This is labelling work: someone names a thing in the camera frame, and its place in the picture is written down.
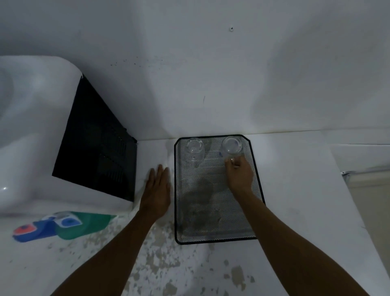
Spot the black metal mesh tray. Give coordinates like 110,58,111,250
174,134,266,245

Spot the person's right hand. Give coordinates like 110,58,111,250
224,156,255,199

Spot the white rounded appliance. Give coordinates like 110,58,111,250
0,55,83,214

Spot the person's left forearm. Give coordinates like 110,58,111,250
50,212,159,296

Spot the blue detergent pouch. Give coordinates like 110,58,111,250
12,213,85,243

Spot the green detergent pouch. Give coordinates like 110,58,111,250
55,211,118,240

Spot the clear drinking glass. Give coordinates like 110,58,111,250
220,136,244,163
185,137,204,167

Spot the person's left hand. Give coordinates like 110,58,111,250
139,164,171,220

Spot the person's right forearm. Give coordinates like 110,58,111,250
235,193,372,296

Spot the white framed beige panel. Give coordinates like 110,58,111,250
341,166,390,235

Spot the black vented appliance panel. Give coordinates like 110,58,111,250
51,74,138,202

